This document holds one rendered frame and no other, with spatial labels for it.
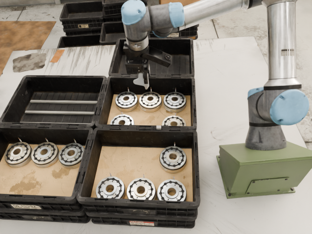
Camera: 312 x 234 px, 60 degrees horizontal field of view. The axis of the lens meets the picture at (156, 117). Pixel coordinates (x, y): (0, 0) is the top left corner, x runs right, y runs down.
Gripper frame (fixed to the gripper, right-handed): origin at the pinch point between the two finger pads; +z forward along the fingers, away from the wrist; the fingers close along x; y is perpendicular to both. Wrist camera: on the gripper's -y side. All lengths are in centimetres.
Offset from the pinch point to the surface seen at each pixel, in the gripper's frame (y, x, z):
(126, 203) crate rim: 3.7, 49.1, 0.4
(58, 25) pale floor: 132, -190, 126
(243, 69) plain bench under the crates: -50, -39, 36
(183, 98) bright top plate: -14.6, -2.3, 14.6
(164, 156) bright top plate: -7.3, 28.6, 10.1
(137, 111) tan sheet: 6.0, 3.7, 16.7
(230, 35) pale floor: -70, -170, 124
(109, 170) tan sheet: 13.7, 34.0, 12.5
